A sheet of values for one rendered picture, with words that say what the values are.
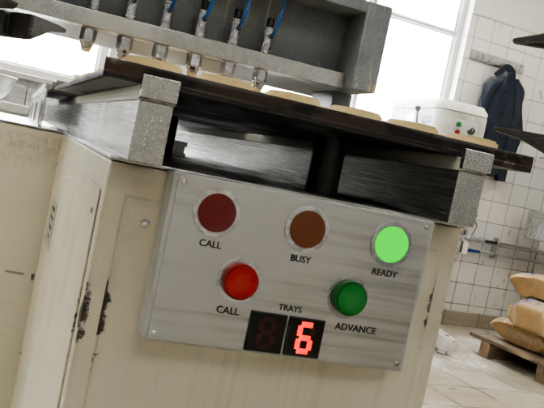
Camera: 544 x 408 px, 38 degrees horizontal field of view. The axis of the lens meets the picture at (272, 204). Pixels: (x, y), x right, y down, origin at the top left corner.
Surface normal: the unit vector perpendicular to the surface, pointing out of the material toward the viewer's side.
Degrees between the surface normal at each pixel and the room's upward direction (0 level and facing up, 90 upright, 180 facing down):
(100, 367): 90
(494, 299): 90
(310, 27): 90
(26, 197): 90
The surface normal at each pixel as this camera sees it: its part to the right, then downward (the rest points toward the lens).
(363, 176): -0.93, -0.18
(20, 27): -0.44, -0.05
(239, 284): 0.30, 0.11
